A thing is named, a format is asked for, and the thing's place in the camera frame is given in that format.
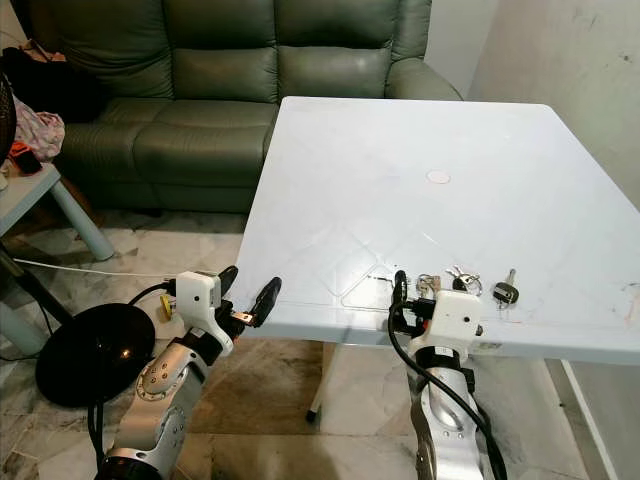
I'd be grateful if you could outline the thin white floor cable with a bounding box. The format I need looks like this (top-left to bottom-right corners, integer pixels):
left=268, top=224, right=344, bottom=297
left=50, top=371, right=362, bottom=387
left=12, top=257, right=177, bottom=282

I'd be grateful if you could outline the small red black object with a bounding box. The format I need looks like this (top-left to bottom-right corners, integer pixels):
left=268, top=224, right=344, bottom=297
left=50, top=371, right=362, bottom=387
left=8, top=142, right=45, bottom=177

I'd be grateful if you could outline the white folding table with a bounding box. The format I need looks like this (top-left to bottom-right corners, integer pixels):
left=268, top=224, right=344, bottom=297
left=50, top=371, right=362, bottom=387
left=232, top=96, right=640, bottom=480

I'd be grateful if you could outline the pink patterned cloth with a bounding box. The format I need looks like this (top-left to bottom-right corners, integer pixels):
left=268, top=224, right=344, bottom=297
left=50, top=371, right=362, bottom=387
left=27, top=110, right=67, bottom=164

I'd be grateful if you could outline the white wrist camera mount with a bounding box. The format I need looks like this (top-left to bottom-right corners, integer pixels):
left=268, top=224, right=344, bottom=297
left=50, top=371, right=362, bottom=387
left=175, top=271, right=234, bottom=347
left=426, top=290, right=484, bottom=352

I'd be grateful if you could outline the black bag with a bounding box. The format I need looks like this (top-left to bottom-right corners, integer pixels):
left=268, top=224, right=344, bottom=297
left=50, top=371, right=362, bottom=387
left=2, top=47, right=107, bottom=124

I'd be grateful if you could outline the pale grey side table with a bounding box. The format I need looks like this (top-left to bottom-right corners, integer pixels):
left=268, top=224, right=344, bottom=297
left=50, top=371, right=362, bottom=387
left=0, top=163, right=117, bottom=358

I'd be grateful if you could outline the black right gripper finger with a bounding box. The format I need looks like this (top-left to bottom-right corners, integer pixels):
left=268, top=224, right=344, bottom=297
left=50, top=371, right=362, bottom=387
left=390, top=270, right=410, bottom=336

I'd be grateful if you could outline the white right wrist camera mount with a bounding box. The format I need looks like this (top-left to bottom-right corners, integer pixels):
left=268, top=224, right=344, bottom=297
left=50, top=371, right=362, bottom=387
left=426, top=290, right=484, bottom=352

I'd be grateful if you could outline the black head car key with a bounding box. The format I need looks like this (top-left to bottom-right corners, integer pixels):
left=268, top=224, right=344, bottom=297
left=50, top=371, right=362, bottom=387
left=492, top=268, right=522, bottom=307

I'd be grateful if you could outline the green leather sofa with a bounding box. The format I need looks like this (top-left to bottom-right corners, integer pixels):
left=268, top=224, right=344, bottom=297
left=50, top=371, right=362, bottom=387
left=25, top=0, right=464, bottom=216

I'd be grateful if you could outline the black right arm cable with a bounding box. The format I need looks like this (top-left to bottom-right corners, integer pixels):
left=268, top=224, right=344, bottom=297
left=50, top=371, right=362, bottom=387
left=390, top=310, right=510, bottom=480

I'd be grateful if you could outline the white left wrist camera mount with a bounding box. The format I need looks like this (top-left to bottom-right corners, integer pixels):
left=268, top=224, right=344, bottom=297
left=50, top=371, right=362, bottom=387
left=175, top=271, right=234, bottom=347

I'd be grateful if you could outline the black standing fan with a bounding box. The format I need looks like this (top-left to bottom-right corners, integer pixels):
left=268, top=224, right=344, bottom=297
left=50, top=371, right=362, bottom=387
left=0, top=75, right=158, bottom=408

